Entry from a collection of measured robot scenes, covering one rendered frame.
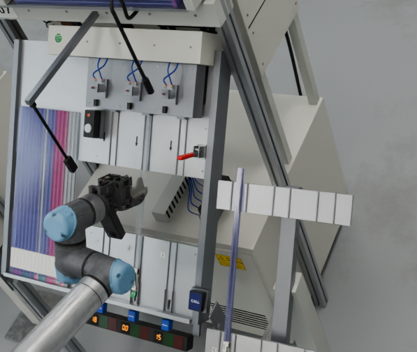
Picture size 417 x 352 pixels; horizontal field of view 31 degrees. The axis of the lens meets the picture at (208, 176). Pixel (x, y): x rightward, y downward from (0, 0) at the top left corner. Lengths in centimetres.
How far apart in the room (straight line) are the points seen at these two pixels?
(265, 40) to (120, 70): 42
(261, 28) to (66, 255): 82
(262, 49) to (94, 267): 79
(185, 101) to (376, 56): 189
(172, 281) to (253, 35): 69
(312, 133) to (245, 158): 24
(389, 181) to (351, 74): 70
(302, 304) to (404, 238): 107
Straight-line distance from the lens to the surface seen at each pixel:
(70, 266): 181
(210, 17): 182
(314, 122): 254
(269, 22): 216
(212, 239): 198
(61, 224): 176
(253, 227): 227
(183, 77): 191
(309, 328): 201
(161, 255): 204
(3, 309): 334
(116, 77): 202
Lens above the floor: 234
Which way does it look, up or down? 44 degrees down
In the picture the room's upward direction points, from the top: 24 degrees counter-clockwise
